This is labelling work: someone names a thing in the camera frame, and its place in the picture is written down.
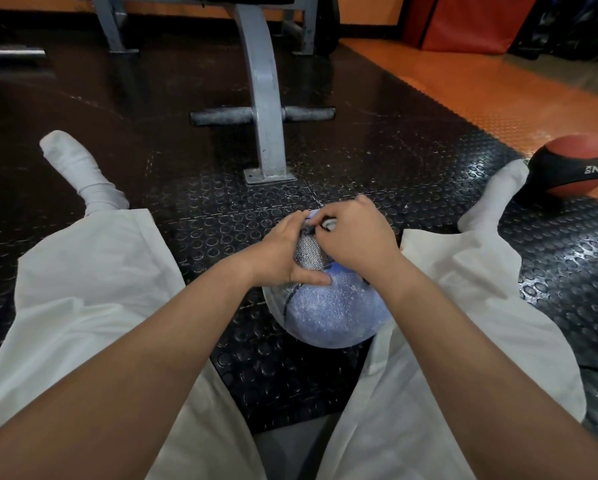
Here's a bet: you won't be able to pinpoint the person's left hand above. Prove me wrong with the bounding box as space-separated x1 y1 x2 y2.
240 212 331 290

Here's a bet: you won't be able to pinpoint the person's right hand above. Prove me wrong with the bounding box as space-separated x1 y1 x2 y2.
313 194 403 291

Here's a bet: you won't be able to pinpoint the blue textured medicine ball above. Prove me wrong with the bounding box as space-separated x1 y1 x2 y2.
261 207 393 350

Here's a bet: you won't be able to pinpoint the person's left forearm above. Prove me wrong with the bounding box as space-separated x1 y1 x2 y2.
0 255 259 480

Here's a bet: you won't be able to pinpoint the person's right forearm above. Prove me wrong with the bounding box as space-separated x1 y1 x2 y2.
376 252 598 480

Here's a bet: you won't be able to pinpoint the grey shirt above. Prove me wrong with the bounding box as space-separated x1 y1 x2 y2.
250 416 343 480

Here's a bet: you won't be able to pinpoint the white right sock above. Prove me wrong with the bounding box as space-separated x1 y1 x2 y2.
457 158 530 235

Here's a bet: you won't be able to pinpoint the white sock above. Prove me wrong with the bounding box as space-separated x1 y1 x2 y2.
457 158 530 235
38 130 131 216

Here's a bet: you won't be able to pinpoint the white trousers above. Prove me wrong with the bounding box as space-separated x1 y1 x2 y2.
0 207 588 480

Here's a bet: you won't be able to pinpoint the black weight plate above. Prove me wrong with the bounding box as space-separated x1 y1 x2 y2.
322 0 341 56

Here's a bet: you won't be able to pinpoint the white left sock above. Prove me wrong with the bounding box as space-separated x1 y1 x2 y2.
38 130 131 216

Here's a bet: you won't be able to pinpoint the red and black medicine ball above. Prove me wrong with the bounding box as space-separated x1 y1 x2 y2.
516 135 598 201

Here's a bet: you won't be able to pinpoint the red padded mat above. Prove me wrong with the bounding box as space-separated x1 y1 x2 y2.
403 0 541 52

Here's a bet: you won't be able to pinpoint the dark dumbbell rack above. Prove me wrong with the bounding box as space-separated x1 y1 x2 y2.
508 0 598 63

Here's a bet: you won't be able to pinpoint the silver barbell bar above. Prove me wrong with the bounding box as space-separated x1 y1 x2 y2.
0 46 47 61

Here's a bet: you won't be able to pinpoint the grey metal bench frame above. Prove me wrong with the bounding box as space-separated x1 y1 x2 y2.
88 0 338 186

